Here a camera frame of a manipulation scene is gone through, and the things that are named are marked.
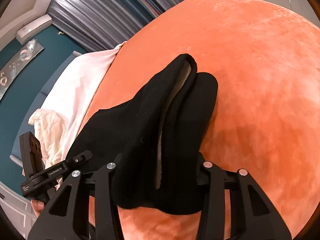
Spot blue upholstered headboard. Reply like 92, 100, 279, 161
10, 51, 82, 167

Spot white blanket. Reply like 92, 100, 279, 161
41, 42, 125, 160

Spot black pants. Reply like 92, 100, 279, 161
67, 54, 218, 215

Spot person's left hand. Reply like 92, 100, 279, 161
30, 199, 45, 217

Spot framed wall picture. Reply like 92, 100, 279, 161
0, 39, 44, 99

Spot orange plush bed cover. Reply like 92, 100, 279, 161
84, 0, 319, 236

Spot white air conditioner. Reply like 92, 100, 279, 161
16, 14, 53, 44

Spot grey curtains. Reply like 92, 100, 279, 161
47, 0, 184, 51

